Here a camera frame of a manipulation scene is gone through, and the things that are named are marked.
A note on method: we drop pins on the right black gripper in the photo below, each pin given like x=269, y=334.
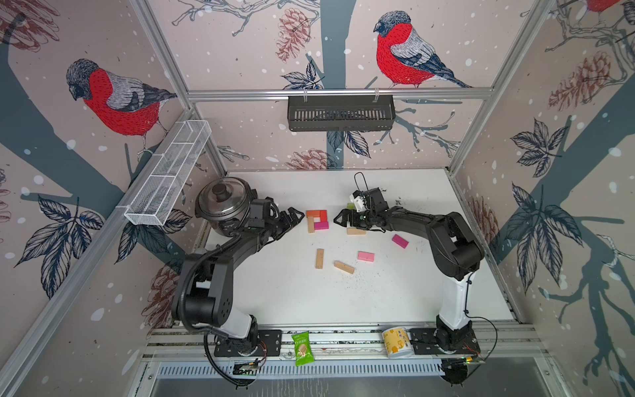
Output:
x=352, y=221

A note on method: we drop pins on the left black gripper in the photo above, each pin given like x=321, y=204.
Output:
x=288, y=225

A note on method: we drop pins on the wide wood block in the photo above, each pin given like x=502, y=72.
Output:
x=319, y=259

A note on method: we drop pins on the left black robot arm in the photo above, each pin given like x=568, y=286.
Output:
x=203, y=300

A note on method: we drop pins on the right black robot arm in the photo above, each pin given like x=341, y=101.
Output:
x=453, y=245

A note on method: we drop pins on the natural wood block upper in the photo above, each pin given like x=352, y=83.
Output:
x=355, y=232

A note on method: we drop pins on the light pink block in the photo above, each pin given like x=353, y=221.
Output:
x=366, y=256

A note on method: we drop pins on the slanted wood block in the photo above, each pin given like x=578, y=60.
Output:
x=344, y=267

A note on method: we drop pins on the green snack packet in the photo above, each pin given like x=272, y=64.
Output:
x=302, y=349

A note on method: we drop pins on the yellow snack can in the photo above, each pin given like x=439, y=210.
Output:
x=397, y=343

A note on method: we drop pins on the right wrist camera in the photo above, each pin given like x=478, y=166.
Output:
x=359, y=201

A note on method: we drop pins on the black hanging wall basket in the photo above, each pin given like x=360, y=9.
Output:
x=334, y=113

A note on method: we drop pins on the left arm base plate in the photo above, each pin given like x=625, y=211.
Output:
x=263, y=343

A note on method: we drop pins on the white wire mesh basket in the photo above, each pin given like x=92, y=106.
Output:
x=154, y=202

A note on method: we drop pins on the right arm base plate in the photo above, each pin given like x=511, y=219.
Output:
x=443, y=341

